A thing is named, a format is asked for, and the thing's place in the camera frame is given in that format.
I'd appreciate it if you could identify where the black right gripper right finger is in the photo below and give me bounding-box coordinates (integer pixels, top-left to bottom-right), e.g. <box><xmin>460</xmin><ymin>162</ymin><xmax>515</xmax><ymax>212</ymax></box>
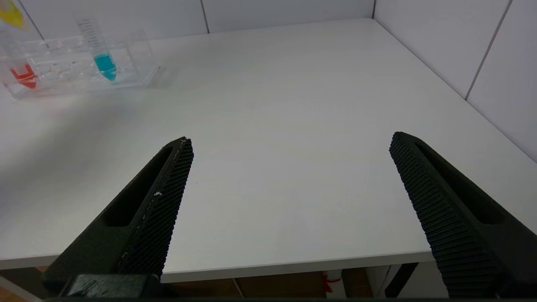
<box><xmin>389</xmin><ymin>131</ymin><xmax>537</xmax><ymax>299</ymax></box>

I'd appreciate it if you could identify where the test tube with blue pigment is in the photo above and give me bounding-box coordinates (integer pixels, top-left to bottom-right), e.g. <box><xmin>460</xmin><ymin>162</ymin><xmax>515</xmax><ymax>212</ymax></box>
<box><xmin>75</xmin><ymin>10</ymin><xmax>119</xmax><ymax>82</ymax></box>

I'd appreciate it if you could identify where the test tube with red pigment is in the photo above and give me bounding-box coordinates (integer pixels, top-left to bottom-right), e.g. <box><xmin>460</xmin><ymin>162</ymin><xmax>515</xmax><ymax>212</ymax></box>
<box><xmin>0</xmin><ymin>25</ymin><xmax>39</xmax><ymax>89</ymax></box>

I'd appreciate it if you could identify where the white object with red mark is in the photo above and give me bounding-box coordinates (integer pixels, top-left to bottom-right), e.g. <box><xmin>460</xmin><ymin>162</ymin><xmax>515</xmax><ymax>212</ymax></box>
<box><xmin>321</xmin><ymin>271</ymin><xmax>344</xmax><ymax>299</ymax></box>

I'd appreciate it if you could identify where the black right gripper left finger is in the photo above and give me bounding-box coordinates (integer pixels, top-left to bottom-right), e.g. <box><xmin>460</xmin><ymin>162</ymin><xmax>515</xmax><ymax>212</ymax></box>
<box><xmin>42</xmin><ymin>136</ymin><xmax>194</xmax><ymax>299</ymax></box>

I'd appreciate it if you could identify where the test tube with yellow pigment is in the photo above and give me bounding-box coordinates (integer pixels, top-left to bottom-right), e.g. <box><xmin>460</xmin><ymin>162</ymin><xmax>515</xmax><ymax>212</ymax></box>
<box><xmin>0</xmin><ymin>0</ymin><xmax>29</xmax><ymax>32</ymax></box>

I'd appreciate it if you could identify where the black slanted leg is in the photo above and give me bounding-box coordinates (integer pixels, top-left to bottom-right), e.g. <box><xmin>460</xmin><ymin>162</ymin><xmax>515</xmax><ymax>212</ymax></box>
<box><xmin>384</xmin><ymin>263</ymin><xmax>420</xmax><ymax>299</ymax></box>

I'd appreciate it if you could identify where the clear plastic test tube rack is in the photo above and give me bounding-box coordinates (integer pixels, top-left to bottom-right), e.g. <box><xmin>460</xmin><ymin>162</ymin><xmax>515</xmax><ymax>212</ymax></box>
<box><xmin>0</xmin><ymin>29</ymin><xmax>161</xmax><ymax>100</ymax></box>

